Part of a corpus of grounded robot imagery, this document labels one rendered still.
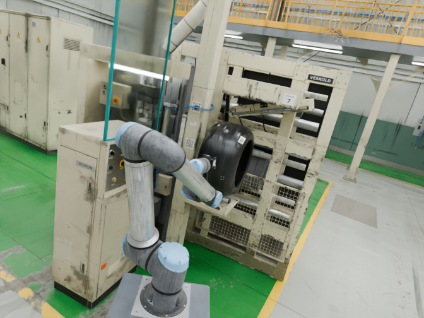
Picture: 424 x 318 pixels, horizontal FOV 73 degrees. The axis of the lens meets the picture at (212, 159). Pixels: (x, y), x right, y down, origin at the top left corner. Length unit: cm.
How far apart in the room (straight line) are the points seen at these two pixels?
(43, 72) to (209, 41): 338
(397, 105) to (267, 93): 906
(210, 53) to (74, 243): 162
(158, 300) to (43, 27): 433
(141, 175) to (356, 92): 1030
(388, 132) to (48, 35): 977
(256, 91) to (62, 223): 170
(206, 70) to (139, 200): 121
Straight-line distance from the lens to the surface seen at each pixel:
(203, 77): 216
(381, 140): 1110
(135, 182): 119
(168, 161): 104
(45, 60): 506
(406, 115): 1115
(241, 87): 232
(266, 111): 241
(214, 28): 217
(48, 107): 506
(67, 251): 233
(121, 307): 165
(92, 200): 198
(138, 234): 138
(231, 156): 194
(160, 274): 139
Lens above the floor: 178
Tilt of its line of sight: 17 degrees down
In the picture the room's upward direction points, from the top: 12 degrees clockwise
